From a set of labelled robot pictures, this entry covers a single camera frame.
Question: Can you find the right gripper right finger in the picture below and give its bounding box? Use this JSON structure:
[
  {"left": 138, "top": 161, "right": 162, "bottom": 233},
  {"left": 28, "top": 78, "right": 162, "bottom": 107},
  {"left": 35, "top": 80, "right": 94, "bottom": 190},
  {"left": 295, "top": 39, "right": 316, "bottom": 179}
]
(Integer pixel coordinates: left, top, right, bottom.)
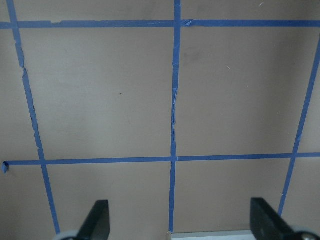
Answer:
[{"left": 249, "top": 197, "right": 320, "bottom": 240}]

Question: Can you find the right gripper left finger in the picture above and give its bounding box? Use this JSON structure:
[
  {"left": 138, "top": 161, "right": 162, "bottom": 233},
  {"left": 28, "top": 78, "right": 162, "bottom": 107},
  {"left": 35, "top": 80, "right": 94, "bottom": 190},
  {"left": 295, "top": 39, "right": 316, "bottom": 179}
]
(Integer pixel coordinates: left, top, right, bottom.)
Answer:
[{"left": 75, "top": 200, "right": 111, "bottom": 240}]

